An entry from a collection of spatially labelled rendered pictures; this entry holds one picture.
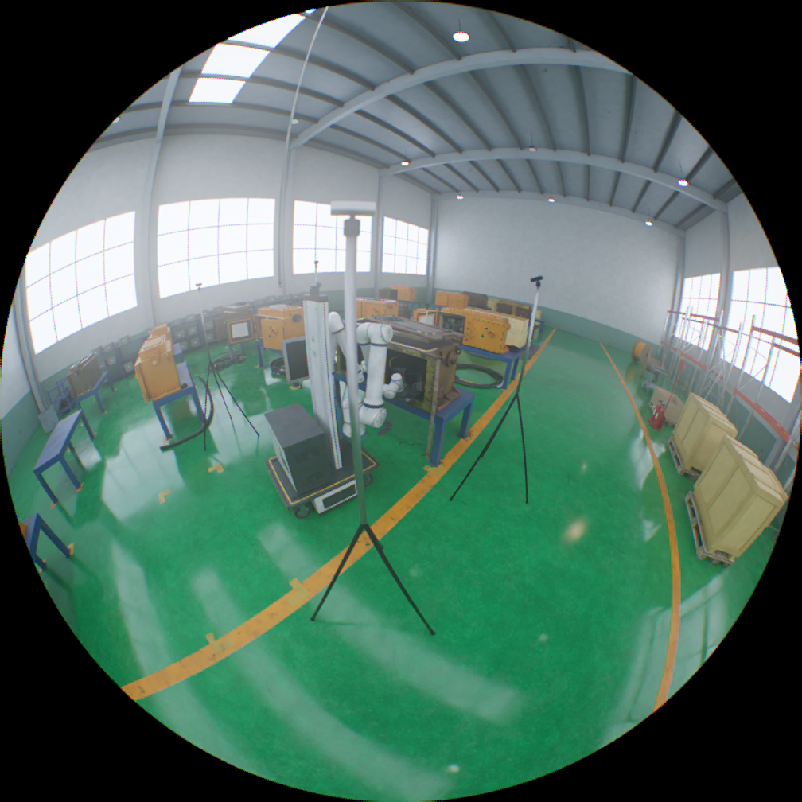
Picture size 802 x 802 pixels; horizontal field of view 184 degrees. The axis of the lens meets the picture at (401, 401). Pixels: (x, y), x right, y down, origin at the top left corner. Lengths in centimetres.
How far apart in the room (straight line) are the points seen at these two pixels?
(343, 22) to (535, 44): 436
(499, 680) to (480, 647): 31
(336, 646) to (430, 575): 88
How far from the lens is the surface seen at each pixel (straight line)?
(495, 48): 883
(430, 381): 232
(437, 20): 826
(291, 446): 181
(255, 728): 217
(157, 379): 427
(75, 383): 792
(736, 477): 398
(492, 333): 483
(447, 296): 1182
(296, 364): 312
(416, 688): 191
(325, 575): 208
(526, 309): 1060
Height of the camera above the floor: 190
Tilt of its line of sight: 28 degrees down
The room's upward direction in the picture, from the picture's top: 3 degrees clockwise
